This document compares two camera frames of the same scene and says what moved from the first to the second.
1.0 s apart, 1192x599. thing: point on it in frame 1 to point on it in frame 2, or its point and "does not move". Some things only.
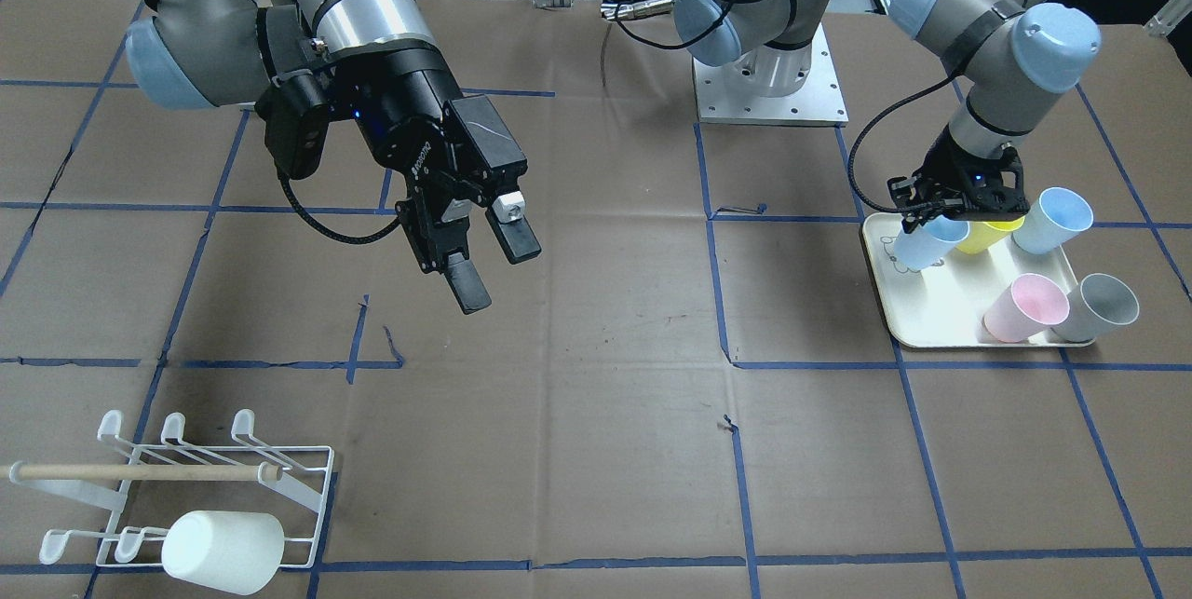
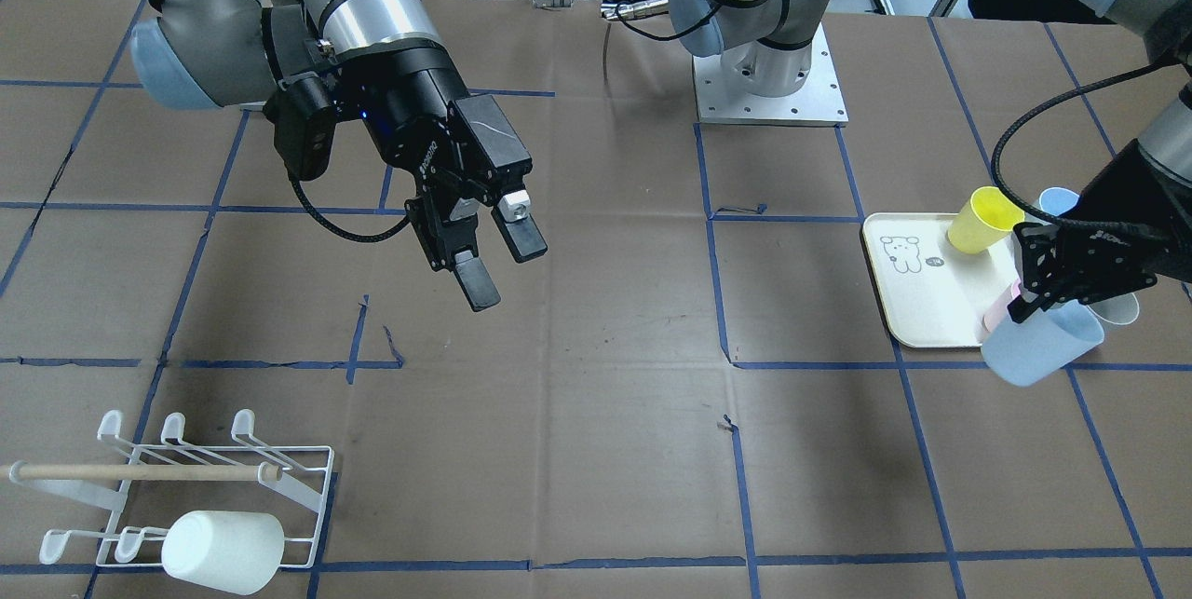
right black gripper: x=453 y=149 does not move
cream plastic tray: x=942 y=306 does not move
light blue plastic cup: x=928 y=244 to x=1043 y=342
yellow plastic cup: x=982 y=235 does not move
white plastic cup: x=237 y=551 does not move
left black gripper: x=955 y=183 to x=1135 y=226
